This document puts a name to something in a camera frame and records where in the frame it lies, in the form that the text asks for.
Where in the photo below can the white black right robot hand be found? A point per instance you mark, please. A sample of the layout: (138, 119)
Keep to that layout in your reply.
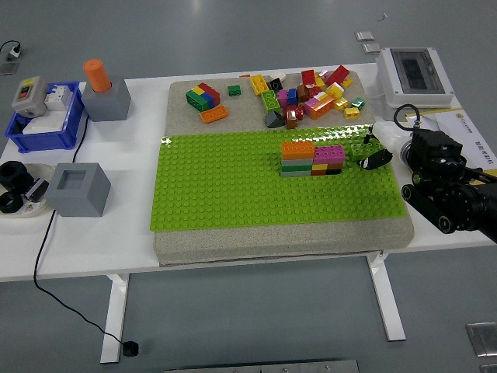
(390, 136)

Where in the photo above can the light green toy brick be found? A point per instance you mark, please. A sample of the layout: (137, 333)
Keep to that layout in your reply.
(359, 149)
(270, 101)

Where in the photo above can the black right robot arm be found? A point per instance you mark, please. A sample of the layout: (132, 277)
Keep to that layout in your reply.
(438, 149)

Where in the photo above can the small yellow toy brick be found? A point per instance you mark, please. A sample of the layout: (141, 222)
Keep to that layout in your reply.
(351, 112)
(347, 82)

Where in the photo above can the small green toy brick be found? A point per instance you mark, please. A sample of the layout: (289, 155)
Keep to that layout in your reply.
(358, 102)

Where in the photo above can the shiny yellow toy brick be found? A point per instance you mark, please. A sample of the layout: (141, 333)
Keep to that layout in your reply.
(341, 103)

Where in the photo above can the magenta toy brick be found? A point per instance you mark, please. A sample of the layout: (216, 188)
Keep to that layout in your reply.
(283, 98)
(310, 105)
(329, 154)

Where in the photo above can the black toy brick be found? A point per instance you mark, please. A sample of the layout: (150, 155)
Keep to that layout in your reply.
(275, 85)
(334, 170)

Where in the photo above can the large orange toy brick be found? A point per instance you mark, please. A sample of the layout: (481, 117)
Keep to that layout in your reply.
(322, 108)

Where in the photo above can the long red toy brick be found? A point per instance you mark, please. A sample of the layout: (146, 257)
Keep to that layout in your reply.
(338, 75)

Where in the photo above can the red white toy brick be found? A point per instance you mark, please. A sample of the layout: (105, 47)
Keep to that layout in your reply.
(316, 91)

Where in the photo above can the small pink toy brick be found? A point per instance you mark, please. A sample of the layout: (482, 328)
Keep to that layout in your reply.
(324, 74)

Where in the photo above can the grey toy brick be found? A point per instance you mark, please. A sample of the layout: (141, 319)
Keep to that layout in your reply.
(295, 173)
(297, 162)

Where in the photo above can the brown toy brick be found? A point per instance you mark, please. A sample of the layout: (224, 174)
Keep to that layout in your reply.
(292, 122)
(303, 92)

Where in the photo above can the dark green toy brick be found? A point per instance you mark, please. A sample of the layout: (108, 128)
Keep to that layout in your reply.
(296, 168)
(195, 100)

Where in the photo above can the shiny red toy brick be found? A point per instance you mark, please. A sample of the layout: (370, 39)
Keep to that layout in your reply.
(291, 110)

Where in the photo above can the blue toy brick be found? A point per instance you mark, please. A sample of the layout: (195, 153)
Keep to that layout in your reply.
(213, 99)
(292, 96)

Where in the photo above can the dark grey sloped brick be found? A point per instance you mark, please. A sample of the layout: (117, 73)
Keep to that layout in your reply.
(273, 119)

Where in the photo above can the white toy piece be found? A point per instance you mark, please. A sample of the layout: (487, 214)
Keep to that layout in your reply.
(279, 76)

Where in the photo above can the long yellow toy brick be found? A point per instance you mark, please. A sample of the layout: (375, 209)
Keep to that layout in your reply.
(259, 84)

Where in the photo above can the small dark green brick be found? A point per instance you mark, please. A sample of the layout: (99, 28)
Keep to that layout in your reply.
(234, 90)

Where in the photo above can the green studded baseplate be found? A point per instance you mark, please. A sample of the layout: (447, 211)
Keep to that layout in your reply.
(233, 186)

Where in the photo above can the yellow white cardboard box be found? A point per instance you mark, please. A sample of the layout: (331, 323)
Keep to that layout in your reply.
(473, 124)

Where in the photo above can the grey-brown mat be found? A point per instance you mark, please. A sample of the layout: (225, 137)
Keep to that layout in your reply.
(272, 242)

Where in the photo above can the white table leg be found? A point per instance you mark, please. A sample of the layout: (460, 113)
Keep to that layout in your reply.
(388, 303)
(114, 318)

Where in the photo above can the long metal floor plate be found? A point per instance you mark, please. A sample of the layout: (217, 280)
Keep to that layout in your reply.
(260, 367)

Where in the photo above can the grey block with round hole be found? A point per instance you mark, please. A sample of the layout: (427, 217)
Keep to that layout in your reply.
(108, 105)

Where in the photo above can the orange cylinder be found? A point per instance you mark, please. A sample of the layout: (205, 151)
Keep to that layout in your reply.
(97, 75)

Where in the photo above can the grey block with square recess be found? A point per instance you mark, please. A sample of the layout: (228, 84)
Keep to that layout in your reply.
(77, 200)

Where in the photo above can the white circuit breaker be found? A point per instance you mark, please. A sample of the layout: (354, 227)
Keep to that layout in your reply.
(58, 97)

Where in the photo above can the black plug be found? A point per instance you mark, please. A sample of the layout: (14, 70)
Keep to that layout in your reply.
(130, 348)

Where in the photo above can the blue plastic bin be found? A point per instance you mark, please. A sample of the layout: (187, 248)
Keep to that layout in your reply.
(42, 141)

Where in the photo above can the white flat box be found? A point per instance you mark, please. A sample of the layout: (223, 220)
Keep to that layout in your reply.
(42, 123)

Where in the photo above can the small brown white part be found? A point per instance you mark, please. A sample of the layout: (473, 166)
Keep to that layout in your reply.
(37, 189)

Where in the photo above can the white plate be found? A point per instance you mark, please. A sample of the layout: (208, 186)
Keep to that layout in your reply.
(39, 210)

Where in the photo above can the white floor socket plug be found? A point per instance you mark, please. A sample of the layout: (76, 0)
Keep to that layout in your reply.
(14, 51)

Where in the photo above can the white electrical enclosure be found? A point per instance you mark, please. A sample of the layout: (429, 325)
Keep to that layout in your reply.
(415, 72)

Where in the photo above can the grey switch box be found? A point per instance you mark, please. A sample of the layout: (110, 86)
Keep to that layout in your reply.
(29, 95)

